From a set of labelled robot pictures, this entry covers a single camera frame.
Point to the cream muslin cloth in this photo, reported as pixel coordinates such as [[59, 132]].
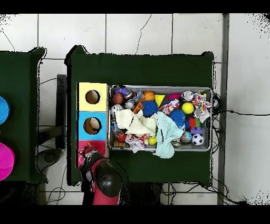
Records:
[[130, 123]]

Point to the mint knitted cloth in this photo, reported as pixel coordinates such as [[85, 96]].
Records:
[[166, 131]]

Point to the blue fuzzy ball with eyes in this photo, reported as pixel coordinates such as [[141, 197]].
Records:
[[177, 117]]

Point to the orange striped plush tiger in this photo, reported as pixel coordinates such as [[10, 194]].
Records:
[[89, 145]]

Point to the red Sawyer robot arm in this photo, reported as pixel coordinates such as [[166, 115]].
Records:
[[105, 181]]

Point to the clear mesh bin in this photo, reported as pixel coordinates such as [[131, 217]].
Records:
[[158, 87]]

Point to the wooden box with three holes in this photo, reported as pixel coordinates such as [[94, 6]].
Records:
[[99, 103]]

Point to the orange plastic block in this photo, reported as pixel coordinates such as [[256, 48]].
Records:
[[137, 106]]

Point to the blue spiky ball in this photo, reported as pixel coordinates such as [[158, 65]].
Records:
[[149, 108]]

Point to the silver drink can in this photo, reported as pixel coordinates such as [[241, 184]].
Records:
[[116, 107]]

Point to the orange basketball toy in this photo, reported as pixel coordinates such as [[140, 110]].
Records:
[[149, 95]]

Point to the brown football toy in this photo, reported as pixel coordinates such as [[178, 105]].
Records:
[[117, 98]]

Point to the dark green tablecloth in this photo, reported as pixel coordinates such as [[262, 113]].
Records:
[[19, 74], [137, 69]]

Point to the globe print ball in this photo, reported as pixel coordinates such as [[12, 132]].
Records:
[[186, 136]]

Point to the black and white soccer ball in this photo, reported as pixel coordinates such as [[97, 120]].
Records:
[[197, 139]]

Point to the blue bowl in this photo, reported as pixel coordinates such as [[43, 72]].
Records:
[[3, 109]]

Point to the magenta bowl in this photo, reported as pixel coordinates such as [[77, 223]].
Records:
[[6, 160]]

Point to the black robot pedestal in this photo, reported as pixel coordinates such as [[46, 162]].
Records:
[[143, 194]]

